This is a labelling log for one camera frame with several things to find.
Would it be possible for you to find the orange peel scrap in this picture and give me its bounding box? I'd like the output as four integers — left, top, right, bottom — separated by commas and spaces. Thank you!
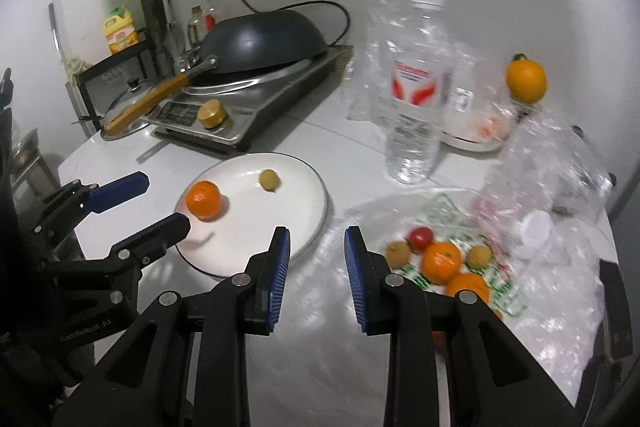
475, 117, 503, 140

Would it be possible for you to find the silver induction cooker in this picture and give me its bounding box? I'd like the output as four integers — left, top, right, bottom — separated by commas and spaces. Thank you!
137, 43, 351, 155

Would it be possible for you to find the clear plastic water bottle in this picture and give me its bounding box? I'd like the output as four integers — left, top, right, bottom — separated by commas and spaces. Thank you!
384, 0, 453, 185

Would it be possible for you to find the beige knotted cord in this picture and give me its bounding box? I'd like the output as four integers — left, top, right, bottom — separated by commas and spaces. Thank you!
62, 54, 93, 82

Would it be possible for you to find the white shallow bowl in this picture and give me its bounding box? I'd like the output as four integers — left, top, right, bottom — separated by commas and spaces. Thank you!
440, 102, 521, 152

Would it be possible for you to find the yellow oil bottle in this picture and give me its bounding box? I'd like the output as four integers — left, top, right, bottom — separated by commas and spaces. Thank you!
103, 3, 141, 56

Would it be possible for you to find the black metal rack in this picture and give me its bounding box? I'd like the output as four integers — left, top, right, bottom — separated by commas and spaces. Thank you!
75, 39, 156, 138

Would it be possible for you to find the red-capped sauce bottle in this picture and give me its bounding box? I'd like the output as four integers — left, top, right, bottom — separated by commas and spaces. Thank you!
202, 0, 223, 32

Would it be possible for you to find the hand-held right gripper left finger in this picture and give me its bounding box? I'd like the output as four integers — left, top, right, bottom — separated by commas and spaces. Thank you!
52, 227, 292, 427

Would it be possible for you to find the white plastic cap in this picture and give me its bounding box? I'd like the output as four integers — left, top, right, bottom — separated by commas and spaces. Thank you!
515, 209, 553, 260

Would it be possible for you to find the green printed plastic bag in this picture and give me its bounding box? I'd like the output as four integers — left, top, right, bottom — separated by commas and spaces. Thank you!
342, 189, 608, 408

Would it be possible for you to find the red cherry tomato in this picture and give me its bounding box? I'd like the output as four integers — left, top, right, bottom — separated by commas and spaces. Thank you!
409, 227, 435, 253

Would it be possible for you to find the crumpled clear plastic bag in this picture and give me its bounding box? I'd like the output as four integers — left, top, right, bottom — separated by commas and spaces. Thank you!
480, 104, 618, 358

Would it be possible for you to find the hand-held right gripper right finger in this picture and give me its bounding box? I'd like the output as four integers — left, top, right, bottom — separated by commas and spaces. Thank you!
344, 226, 581, 427

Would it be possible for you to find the large orange with stem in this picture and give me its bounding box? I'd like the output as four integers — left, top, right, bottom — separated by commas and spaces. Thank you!
505, 53, 547, 104

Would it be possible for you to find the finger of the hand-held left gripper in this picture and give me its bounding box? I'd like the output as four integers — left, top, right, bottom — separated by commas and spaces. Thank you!
35, 172, 151, 238
42, 213, 192, 308

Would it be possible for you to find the glass pot lid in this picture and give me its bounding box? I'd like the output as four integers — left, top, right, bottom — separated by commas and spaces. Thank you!
100, 77, 176, 142

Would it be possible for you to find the yellow-green small fruit right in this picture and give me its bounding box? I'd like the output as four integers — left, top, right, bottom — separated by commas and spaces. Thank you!
466, 244, 493, 269

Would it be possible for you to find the dark chair back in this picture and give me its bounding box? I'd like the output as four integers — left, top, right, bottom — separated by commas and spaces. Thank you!
597, 257, 633, 363

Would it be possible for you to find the black wok with wooden handle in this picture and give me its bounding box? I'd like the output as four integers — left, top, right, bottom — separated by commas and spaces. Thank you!
104, 2, 331, 135

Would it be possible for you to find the orange mandarin with leaf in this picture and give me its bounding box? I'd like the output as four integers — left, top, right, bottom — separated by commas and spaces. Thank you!
421, 241, 462, 285

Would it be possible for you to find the white round plate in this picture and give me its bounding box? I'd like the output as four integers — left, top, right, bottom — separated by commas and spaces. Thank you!
172, 152, 330, 279

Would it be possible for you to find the grey metal stool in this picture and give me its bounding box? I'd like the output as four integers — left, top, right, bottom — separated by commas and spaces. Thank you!
10, 127, 56, 192

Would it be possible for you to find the brown longan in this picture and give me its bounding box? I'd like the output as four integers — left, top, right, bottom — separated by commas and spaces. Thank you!
386, 241, 413, 268

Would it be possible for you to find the gold cooker knob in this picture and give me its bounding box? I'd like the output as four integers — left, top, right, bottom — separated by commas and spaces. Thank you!
196, 99, 227, 128

